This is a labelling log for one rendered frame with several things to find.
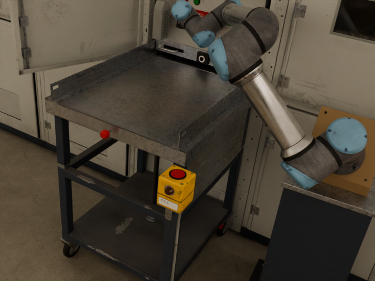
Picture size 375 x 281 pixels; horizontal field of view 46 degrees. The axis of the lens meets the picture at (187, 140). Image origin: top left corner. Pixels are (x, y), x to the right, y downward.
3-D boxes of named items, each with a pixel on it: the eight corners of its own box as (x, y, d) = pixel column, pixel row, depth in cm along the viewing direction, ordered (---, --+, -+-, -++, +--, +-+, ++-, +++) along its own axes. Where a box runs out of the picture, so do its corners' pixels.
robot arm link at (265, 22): (284, -1, 123) (227, -11, 167) (251, 23, 124) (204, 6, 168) (301, 34, 128) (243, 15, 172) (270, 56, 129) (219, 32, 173)
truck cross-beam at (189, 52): (256, 78, 199) (258, 66, 196) (155, 49, 220) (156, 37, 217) (260, 75, 203) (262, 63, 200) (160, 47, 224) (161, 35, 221)
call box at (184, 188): (179, 215, 124) (182, 186, 119) (155, 204, 127) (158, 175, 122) (193, 200, 131) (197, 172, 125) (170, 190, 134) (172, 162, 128)
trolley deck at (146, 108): (185, 167, 147) (187, 151, 144) (45, 111, 170) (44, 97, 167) (258, 98, 199) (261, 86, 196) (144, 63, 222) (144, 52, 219)
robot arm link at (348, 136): (371, 149, 141) (378, 135, 128) (337, 173, 141) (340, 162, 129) (346, 121, 146) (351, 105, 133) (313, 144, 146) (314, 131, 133)
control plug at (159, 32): (160, 40, 204) (163, 3, 195) (151, 38, 206) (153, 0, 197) (169, 37, 210) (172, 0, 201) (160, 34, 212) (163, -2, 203)
